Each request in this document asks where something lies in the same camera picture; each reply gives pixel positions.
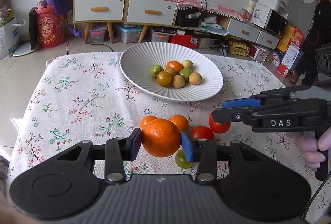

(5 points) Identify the red tomato front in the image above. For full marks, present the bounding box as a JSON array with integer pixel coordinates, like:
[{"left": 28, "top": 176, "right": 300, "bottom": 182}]
[{"left": 190, "top": 125, "right": 215, "bottom": 140}]

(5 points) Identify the red tomato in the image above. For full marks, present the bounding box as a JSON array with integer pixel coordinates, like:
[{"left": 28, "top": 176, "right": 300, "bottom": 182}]
[
  {"left": 209, "top": 114, "right": 231, "bottom": 134},
  {"left": 190, "top": 125, "right": 215, "bottom": 140}
]

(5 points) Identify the dark green cherry tomato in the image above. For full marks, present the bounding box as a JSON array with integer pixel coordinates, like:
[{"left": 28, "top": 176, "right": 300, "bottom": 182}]
[{"left": 175, "top": 150, "right": 195, "bottom": 169}]

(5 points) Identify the red tomato back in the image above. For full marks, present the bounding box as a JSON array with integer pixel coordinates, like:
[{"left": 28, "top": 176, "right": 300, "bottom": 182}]
[{"left": 209, "top": 114, "right": 231, "bottom": 134}]

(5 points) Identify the small mandarin orange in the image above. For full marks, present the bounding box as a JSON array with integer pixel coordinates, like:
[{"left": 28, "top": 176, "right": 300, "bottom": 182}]
[{"left": 169, "top": 115, "right": 190, "bottom": 132}]

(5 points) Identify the large mandarin orange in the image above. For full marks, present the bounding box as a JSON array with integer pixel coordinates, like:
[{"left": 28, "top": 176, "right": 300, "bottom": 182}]
[{"left": 141, "top": 118, "right": 181, "bottom": 157}]

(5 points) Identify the green jujube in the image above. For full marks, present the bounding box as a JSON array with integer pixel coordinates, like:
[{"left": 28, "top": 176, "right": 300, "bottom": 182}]
[
  {"left": 179, "top": 67, "right": 192, "bottom": 82},
  {"left": 150, "top": 64, "right": 164, "bottom": 78}
]

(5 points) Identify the yellow orange cherry tomato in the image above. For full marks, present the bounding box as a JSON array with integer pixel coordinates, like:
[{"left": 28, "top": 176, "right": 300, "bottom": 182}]
[{"left": 157, "top": 71, "right": 172, "bottom": 87}]

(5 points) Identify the orange cherry tomato front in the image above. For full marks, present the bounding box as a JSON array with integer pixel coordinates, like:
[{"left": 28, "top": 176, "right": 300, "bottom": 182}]
[{"left": 166, "top": 61, "right": 183, "bottom": 75}]

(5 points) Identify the right hand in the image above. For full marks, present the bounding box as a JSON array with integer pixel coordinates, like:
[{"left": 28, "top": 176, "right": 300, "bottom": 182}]
[{"left": 292, "top": 128, "right": 330, "bottom": 169}]

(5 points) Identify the floral tablecloth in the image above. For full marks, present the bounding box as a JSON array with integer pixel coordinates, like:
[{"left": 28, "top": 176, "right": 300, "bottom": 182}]
[{"left": 6, "top": 51, "right": 331, "bottom": 223}]

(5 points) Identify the person in dark clothes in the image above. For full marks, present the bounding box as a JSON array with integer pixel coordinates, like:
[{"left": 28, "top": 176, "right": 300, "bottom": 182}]
[{"left": 290, "top": 0, "right": 330, "bottom": 86}]

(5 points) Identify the white ribbed plate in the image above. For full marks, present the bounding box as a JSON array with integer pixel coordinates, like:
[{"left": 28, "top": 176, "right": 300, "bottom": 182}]
[{"left": 120, "top": 42, "right": 223, "bottom": 101}]

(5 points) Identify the red box under sideboard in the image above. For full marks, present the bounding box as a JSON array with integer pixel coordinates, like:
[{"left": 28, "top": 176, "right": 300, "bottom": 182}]
[{"left": 169, "top": 34, "right": 198, "bottom": 49}]

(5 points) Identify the long low sideboard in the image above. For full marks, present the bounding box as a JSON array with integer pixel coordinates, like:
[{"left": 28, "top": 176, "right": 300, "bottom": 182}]
[{"left": 174, "top": 6, "right": 281, "bottom": 49}]

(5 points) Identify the clear storage bin blue lid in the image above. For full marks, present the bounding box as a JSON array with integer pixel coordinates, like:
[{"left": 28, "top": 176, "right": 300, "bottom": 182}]
[{"left": 115, "top": 24, "right": 142, "bottom": 44}]

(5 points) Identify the clear storage bin left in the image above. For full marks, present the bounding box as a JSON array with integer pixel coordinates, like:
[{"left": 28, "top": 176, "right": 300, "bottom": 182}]
[{"left": 89, "top": 23, "right": 107, "bottom": 44}]

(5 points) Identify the clear storage bin black lid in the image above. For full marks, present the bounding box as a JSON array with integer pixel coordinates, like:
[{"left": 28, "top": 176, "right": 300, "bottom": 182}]
[{"left": 151, "top": 27, "right": 176, "bottom": 42}]

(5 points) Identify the pink cloth on sideboard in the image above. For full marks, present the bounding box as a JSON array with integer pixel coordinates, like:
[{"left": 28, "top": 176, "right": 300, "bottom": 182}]
[{"left": 167, "top": 0, "right": 243, "bottom": 20}]

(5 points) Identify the red snack bucket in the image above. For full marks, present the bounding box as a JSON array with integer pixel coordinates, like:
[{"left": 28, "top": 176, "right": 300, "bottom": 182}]
[{"left": 35, "top": 6, "right": 65, "bottom": 49}]

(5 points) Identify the black panel heater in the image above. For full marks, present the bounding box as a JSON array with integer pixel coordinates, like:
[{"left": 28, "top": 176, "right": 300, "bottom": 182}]
[{"left": 29, "top": 7, "right": 39, "bottom": 52}]

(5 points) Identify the white paper shopping bag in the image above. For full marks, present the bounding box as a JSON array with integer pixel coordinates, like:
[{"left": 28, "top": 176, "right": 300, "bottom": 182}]
[{"left": 0, "top": 7, "right": 26, "bottom": 60}]

